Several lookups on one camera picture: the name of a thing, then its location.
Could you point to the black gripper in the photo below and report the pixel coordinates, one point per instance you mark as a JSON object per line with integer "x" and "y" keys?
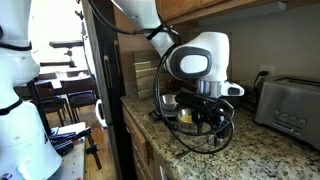
{"x": 210, "y": 116}

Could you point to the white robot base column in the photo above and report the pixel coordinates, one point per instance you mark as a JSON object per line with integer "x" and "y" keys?
{"x": 25, "y": 151}

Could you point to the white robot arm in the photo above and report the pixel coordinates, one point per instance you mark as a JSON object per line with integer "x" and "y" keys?
{"x": 204, "y": 59}

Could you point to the small steel bowl yellow grains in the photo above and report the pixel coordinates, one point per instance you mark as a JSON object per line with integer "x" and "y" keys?
{"x": 184, "y": 118}

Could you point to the large steel bowl on scale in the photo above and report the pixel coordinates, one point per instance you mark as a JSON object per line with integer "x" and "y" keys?
{"x": 168, "y": 102}

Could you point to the black digital kitchen scale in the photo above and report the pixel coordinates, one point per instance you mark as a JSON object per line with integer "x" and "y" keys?
{"x": 155, "y": 115}

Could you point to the stainless steel toaster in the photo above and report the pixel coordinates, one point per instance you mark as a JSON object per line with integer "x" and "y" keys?
{"x": 291, "y": 105}

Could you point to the striped wooden cutting board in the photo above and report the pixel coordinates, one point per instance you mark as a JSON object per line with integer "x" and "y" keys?
{"x": 145, "y": 66}

